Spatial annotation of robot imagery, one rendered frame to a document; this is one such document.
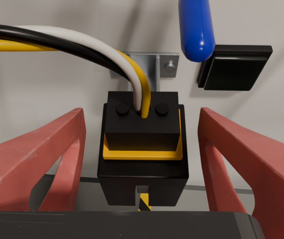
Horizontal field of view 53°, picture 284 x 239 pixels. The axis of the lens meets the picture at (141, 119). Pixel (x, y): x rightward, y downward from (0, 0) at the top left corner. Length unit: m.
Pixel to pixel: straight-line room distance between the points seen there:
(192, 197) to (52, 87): 1.27
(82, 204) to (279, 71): 1.25
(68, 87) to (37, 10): 0.07
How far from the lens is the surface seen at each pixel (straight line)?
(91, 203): 1.40
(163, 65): 0.20
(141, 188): 0.16
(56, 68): 0.22
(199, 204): 1.49
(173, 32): 0.18
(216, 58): 0.19
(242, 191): 0.50
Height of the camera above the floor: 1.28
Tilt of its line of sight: 78 degrees down
